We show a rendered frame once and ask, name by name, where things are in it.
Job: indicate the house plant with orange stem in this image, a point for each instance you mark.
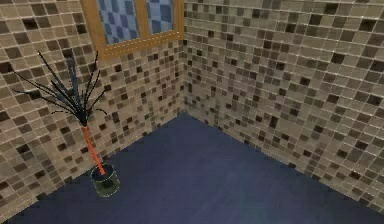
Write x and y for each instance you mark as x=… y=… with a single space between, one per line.
x=78 y=103

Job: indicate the dark green plant pot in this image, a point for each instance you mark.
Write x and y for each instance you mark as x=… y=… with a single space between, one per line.
x=106 y=185

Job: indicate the wooden framed window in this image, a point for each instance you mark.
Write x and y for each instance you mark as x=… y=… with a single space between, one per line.
x=141 y=23

